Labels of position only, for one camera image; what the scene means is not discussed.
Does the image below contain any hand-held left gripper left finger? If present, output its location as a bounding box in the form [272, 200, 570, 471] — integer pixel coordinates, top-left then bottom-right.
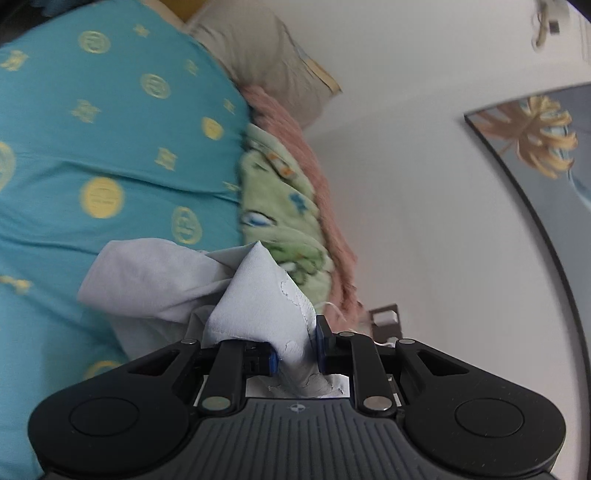
[124, 338, 280, 412]

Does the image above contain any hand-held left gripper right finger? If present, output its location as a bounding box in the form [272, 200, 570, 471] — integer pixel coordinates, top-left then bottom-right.
[315, 315, 472, 412]

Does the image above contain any white shirt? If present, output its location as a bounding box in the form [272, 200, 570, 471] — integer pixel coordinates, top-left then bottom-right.
[76, 237, 352, 400]

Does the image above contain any brown bedside cabinet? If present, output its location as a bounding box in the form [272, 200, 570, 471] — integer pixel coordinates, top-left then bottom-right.
[368, 303, 403, 343]

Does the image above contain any green printed fleece blanket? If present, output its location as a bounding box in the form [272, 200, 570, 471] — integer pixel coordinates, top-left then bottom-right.
[236, 123, 337, 306]

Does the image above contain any pink fuzzy blanket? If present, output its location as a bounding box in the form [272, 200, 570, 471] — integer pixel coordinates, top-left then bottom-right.
[239, 83, 362, 326]

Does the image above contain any teal patterned bedsheet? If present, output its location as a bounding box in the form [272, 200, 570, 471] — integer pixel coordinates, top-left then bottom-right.
[0, 0, 252, 476]

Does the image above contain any beige pillow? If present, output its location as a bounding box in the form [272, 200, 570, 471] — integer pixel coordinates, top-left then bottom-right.
[185, 0, 343, 134]

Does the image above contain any yellow wooden headboard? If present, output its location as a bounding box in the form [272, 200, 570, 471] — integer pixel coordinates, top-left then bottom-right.
[141, 0, 211, 23]

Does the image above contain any white cable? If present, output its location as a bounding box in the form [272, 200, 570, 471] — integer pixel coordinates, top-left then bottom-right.
[322, 301, 396, 348]

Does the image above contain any framed leaf wall picture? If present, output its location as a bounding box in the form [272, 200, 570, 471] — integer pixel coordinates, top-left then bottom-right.
[464, 82, 591, 374]

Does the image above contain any white wall fixture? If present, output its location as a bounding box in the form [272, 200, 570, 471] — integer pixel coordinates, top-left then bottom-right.
[530, 0, 574, 49]

